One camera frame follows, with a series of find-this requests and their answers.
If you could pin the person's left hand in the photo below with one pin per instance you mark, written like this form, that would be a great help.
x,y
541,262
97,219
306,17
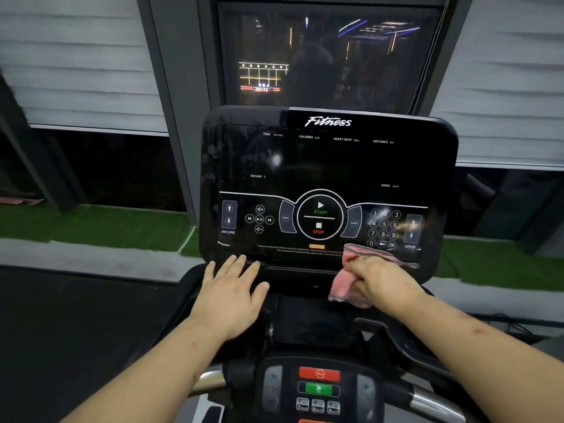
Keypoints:
x,y
224,301

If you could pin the person's left forearm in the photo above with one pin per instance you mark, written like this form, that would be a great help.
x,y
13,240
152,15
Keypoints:
x,y
150,374

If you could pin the person's left little finger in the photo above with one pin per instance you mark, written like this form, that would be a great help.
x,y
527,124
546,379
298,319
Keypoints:
x,y
210,275

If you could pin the dark grey slanted beam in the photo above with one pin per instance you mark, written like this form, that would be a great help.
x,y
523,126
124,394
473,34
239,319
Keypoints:
x,y
35,154

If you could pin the grey window blind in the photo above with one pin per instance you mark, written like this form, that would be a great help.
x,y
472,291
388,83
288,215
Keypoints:
x,y
79,61
506,83

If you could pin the dark glass window pane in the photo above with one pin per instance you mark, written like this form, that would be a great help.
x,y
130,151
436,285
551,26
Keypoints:
x,y
330,57

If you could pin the black treadmill console display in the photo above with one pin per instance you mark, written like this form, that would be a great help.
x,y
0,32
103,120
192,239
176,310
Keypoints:
x,y
326,180

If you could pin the pink cleaning cloth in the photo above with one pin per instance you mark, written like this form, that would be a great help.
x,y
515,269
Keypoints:
x,y
346,288

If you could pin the person's left thumb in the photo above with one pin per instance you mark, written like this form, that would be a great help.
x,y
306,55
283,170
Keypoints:
x,y
261,292

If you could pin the green artificial turf strip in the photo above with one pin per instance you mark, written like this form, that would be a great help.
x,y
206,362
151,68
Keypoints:
x,y
110,229
498,268

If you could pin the person's right fingers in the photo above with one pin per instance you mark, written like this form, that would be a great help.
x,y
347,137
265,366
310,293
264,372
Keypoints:
x,y
363,273

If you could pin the person's right hand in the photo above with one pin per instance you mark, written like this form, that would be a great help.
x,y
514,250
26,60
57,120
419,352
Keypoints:
x,y
387,286

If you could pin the person's right forearm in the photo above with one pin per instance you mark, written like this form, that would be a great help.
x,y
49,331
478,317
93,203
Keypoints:
x,y
476,352

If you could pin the dark grey window frame post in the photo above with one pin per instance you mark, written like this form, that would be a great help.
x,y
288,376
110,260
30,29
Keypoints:
x,y
180,83

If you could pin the person's left middle finger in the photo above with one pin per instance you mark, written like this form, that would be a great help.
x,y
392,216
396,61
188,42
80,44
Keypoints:
x,y
238,269

